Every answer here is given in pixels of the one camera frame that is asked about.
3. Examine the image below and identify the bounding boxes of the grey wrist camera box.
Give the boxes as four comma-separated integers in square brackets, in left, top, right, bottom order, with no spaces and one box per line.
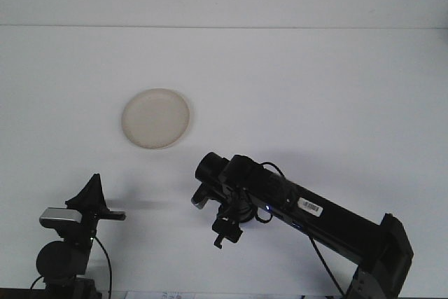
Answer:
[190,188,211,211]
[38,207,83,229]

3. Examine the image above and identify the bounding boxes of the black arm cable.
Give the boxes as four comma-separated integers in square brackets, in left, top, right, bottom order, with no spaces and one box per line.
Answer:
[29,235,113,295]
[251,161,347,296]

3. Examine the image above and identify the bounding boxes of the pale round plate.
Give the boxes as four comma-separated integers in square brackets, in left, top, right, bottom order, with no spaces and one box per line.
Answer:
[120,88,191,151]

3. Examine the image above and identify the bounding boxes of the white printed paper sheet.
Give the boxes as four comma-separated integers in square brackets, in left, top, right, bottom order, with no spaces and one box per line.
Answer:
[124,291,220,299]

